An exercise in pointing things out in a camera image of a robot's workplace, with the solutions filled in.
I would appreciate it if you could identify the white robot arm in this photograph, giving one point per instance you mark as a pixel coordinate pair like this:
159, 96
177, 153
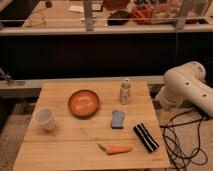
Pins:
186, 82

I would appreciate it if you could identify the small white bottle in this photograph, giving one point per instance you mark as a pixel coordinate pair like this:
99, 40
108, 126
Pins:
125, 91

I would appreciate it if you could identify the orange plate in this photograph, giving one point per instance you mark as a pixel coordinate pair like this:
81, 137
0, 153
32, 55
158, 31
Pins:
83, 103

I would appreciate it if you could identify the blue sponge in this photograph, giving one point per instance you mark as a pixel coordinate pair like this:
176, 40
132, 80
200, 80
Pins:
117, 119

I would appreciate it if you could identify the black white striped cloth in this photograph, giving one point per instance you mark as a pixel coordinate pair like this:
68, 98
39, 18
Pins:
147, 140

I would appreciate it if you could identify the orange toy carrot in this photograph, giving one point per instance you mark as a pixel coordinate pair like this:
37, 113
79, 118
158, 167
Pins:
112, 149

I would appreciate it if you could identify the wooden table board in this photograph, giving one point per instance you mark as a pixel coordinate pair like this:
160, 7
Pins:
74, 144

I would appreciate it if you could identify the white plastic cup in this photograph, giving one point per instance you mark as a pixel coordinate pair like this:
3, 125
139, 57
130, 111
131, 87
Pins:
44, 118

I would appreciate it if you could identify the black object on bench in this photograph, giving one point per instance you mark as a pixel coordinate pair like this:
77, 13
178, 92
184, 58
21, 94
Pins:
119, 17

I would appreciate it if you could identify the orange crate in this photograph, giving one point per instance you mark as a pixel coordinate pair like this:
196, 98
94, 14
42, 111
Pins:
142, 14

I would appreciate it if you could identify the metal clamp at left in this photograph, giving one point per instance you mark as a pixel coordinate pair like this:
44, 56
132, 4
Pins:
9, 80

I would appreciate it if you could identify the grey metal post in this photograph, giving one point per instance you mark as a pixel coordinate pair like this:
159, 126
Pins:
88, 15

